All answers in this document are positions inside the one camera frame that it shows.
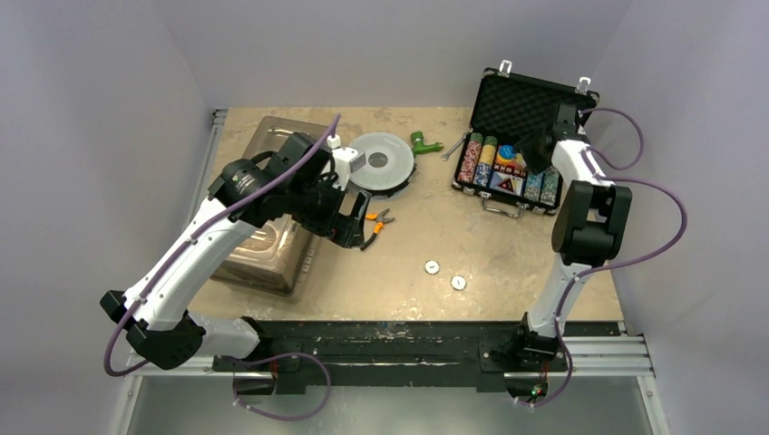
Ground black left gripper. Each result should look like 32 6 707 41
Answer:
287 173 370 247

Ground yellow dealer button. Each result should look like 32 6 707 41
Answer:
495 153 525 169

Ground blue poker button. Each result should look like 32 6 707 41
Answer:
497 144 517 160

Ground red triangle token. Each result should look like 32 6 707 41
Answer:
490 169 527 196

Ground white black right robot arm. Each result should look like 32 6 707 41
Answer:
519 103 632 339

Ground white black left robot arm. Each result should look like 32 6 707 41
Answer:
100 133 370 371

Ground black poker set case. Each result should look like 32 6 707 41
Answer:
452 61 599 216

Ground orange black pliers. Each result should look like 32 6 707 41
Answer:
360 208 394 251

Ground grey filament spool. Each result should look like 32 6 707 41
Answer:
349 132 416 200

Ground light blue chip row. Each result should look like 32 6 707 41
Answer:
523 172 544 202

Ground yellow blue chip row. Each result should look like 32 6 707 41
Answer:
472 136 499 187

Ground red poker chip row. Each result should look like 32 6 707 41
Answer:
457 132 483 183

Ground silver wrench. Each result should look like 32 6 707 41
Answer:
441 130 472 161

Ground white poker chip left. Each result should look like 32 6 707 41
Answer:
423 260 441 276

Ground white poker chip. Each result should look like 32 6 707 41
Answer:
450 275 467 291
423 260 441 276

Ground clear brown plastic storage box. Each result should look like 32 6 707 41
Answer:
211 116 326 296

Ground white poker chip right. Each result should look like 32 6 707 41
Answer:
450 275 467 291

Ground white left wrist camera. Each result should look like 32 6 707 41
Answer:
324 134 366 190

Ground green hose fitting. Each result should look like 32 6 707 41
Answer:
410 130 443 156

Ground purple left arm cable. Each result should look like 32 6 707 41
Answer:
103 113 342 378

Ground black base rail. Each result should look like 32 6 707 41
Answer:
204 319 623 398

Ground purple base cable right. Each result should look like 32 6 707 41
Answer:
513 342 576 410

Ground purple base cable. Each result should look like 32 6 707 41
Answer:
513 342 576 410
232 350 335 422

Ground aluminium frame rail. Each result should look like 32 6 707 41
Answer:
110 321 667 434

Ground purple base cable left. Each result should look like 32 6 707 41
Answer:
232 350 335 422

